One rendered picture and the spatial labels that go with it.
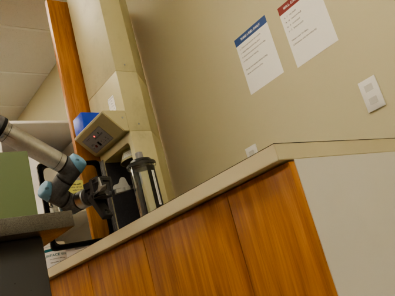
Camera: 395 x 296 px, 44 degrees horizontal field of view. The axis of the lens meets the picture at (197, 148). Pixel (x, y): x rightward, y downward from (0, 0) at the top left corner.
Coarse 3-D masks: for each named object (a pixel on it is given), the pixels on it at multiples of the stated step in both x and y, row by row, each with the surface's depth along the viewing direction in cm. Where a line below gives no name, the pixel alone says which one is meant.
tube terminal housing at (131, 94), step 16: (112, 80) 226; (128, 80) 226; (96, 96) 240; (128, 96) 222; (144, 96) 231; (96, 112) 240; (128, 112) 219; (144, 112) 224; (144, 128) 220; (128, 144) 220; (144, 144) 217; (160, 144) 237; (112, 160) 237; (160, 160) 224; (160, 176) 216
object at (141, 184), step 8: (128, 168) 176; (136, 168) 175; (144, 168) 174; (136, 176) 174; (144, 176) 173; (136, 184) 174; (144, 184) 173; (136, 192) 174; (144, 192) 172; (152, 192) 172; (160, 192) 176; (136, 200) 174; (144, 200) 171; (152, 200) 171; (144, 208) 171; (152, 208) 170
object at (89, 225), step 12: (36, 168) 218; (48, 168) 221; (48, 180) 218; (84, 180) 228; (72, 192) 223; (84, 216) 222; (96, 216) 225; (72, 228) 216; (84, 228) 219; (96, 228) 223; (108, 228) 226; (60, 240) 211; (72, 240) 214; (84, 240) 217
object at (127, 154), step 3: (126, 150) 225; (129, 150) 224; (123, 153) 226; (126, 153) 224; (129, 153) 223; (123, 156) 225; (126, 156) 223; (129, 156) 222; (123, 159) 224; (126, 159) 222; (129, 159) 235; (132, 159) 236; (123, 162) 231; (126, 162) 234; (129, 162) 235; (123, 165) 231; (126, 165) 234
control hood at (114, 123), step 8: (104, 112) 211; (112, 112) 214; (120, 112) 216; (96, 120) 217; (104, 120) 214; (112, 120) 213; (120, 120) 215; (88, 128) 223; (104, 128) 218; (112, 128) 216; (120, 128) 214; (128, 128) 216; (80, 136) 230; (112, 136) 220; (120, 136) 219; (112, 144) 227; (104, 152) 235
